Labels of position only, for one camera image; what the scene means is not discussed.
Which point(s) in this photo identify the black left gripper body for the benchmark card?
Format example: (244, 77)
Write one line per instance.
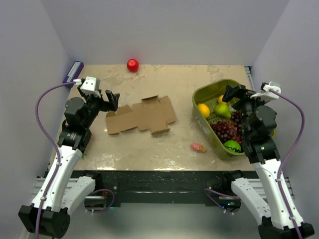
(95, 104)

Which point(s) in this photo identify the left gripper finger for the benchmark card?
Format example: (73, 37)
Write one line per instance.
(113, 104)
(109, 94)

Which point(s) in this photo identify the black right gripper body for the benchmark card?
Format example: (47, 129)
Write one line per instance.
(246, 103)

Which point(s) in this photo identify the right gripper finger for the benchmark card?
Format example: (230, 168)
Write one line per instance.
(243, 90)
(230, 93)

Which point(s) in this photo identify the brown cardboard box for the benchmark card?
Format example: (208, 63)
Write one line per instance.
(153, 113)

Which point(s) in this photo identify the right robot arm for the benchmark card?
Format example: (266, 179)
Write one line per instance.
(276, 215)

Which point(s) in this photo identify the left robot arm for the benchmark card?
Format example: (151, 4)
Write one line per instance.
(50, 211)

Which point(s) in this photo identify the purple white rectangular box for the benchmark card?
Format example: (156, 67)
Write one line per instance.
(73, 72)

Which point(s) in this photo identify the orange in basket back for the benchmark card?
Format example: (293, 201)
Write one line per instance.
(220, 100)

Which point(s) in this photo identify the orange in basket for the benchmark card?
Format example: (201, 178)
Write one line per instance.
(220, 100)
(204, 109)

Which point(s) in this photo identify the green pear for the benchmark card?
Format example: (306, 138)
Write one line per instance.
(223, 110)

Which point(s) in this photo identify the olive green plastic basket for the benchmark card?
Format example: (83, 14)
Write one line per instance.
(207, 119)

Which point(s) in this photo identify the orange in basket front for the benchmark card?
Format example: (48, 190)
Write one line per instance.
(204, 109)

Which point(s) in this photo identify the dark red grape bunch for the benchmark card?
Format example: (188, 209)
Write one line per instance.
(229, 130)

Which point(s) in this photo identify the red apple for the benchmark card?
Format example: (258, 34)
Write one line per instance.
(132, 65)

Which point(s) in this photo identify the green round toy fruit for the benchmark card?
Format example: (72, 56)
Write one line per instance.
(233, 146)

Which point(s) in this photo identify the pink toy ice cream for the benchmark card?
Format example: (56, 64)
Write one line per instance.
(198, 147)

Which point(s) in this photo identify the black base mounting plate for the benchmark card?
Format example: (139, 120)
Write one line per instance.
(159, 187)

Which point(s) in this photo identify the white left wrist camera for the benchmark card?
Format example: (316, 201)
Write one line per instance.
(91, 87)

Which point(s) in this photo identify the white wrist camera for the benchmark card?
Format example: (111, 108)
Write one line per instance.
(266, 93)
(91, 87)

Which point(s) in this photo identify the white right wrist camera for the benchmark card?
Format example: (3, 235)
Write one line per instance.
(266, 93)

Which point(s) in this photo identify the aluminium frame rail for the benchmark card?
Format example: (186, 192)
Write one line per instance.
(254, 183)

